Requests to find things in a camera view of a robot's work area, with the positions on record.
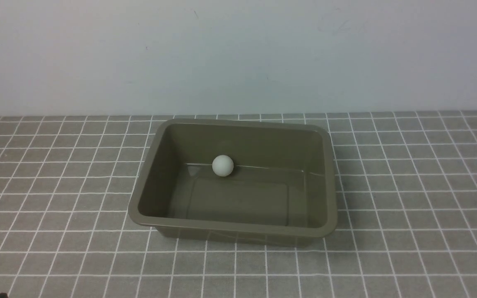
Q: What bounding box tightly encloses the white table-tennis ball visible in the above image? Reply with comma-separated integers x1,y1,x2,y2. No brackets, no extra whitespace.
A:
212,155,234,177

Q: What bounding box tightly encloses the olive green plastic bin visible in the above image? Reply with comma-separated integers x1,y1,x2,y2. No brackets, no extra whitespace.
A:
128,119,338,247

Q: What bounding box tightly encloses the grey checkered tablecloth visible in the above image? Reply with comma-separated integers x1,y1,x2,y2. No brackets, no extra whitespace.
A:
0,110,477,298

